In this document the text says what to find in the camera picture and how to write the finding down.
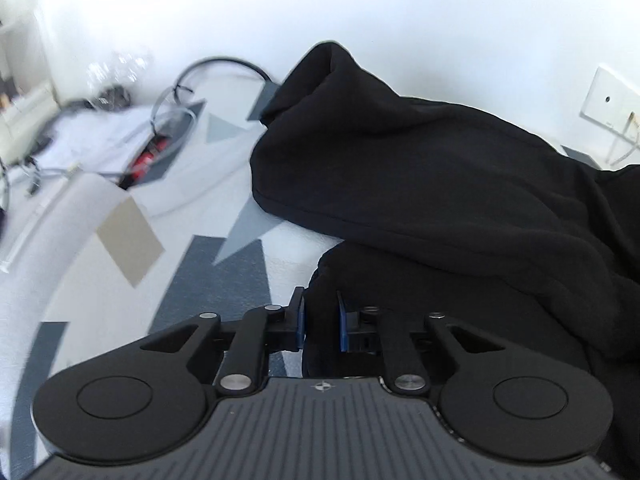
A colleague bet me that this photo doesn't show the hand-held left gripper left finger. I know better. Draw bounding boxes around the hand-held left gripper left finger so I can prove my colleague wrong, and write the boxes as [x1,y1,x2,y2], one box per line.
[142,287,307,396]

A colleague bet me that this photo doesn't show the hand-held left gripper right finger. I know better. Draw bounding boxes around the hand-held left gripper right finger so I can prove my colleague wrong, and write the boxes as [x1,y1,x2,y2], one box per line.
[336,290,501,396]

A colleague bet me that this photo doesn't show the black sweatshirt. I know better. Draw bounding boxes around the black sweatshirt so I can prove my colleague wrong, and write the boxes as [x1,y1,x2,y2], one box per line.
[248,40,640,463]

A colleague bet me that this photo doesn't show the geometric patterned tablecloth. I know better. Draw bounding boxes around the geometric patterned tablecloth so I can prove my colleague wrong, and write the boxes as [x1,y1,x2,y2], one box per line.
[0,95,603,480]

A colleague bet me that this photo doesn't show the white paper sheets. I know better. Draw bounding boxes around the white paper sheets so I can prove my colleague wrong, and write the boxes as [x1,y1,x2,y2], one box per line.
[35,105,202,187]

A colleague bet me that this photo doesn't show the white pen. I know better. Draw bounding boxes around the white pen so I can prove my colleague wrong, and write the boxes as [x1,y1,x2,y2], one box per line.
[0,180,69,274]

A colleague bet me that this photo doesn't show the clear plastic bag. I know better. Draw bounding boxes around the clear plastic bag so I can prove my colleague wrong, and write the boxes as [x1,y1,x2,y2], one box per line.
[85,50,152,107]

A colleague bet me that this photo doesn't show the grey cable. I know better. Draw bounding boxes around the grey cable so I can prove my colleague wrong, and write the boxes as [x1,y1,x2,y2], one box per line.
[115,85,199,162]

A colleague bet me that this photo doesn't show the black cable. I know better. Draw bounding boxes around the black cable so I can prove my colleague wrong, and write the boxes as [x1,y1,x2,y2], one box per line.
[172,57,277,107]

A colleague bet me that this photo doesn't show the white cable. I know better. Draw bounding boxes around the white cable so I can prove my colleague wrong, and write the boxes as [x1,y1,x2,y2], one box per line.
[607,110,640,167]

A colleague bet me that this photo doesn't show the white wall socket plate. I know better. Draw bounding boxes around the white wall socket plate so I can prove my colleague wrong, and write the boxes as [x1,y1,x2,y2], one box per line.
[580,64,640,136]

